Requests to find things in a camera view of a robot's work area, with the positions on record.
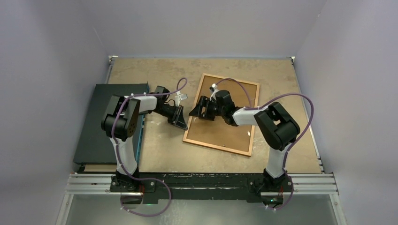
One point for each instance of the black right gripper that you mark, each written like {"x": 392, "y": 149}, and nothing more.
{"x": 205, "y": 102}

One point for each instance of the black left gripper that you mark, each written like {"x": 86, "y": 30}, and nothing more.
{"x": 177, "y": 119}

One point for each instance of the orange wooden picture frame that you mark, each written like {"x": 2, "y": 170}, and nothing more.
{"x": 217, "y": 146}

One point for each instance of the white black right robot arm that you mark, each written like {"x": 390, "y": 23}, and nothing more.
{"x": 277, "y": 126}

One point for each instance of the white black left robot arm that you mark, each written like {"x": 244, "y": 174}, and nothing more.
{"x": 120, "y": 122}

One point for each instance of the dark box with blue edge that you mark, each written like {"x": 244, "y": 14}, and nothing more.
{"x": 94, "y": 147}

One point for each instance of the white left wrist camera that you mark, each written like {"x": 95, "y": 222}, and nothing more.
{"x": 179, "y": 98}

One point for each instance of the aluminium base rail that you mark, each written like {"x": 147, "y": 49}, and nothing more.
{"x": 302, "y": 184}

